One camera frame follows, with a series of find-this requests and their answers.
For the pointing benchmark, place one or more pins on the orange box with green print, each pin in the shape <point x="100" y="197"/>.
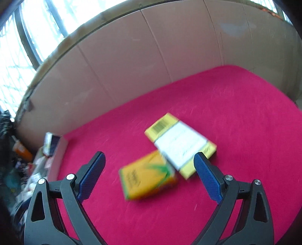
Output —
<point x="144" y="179"/>

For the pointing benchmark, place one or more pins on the white medicine box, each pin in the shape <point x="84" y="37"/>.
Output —
<point x="50" y="143"/>

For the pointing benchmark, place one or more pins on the yellow and white box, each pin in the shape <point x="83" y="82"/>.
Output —
<point x="179" y="143"/>

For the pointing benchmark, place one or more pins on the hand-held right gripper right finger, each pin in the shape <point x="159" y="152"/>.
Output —
<point x="207" y="176"/>

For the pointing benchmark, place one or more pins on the red table cloth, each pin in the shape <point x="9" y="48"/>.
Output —
<point x="236" y="117"/>

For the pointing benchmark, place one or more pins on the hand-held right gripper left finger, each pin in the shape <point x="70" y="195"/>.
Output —
<point x="90" y="175"/>

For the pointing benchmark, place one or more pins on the black plastic bag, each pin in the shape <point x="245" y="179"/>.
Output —
<point x="6" y="124"/>

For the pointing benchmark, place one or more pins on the window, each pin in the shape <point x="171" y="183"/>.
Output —
<point x="9" y="70"/>

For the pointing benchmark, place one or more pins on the orange drink cup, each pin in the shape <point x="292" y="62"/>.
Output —
<point x="22" y="150"/>

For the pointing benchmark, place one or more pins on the white cardboard box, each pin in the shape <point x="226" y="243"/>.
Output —
<point x="59" y="155"/>

